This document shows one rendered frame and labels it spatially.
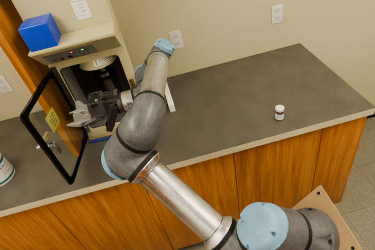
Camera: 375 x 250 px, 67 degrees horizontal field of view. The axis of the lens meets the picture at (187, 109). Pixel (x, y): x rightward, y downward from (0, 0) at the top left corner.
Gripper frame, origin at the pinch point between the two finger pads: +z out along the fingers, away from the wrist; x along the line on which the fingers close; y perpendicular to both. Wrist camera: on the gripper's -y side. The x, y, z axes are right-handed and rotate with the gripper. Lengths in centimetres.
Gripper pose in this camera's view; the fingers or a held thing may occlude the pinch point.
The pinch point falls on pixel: (72, 120)
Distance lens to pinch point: 115.4
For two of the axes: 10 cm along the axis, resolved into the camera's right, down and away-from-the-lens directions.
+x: 1.9, 6.1, -7.7
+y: -1.7, -7.5, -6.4
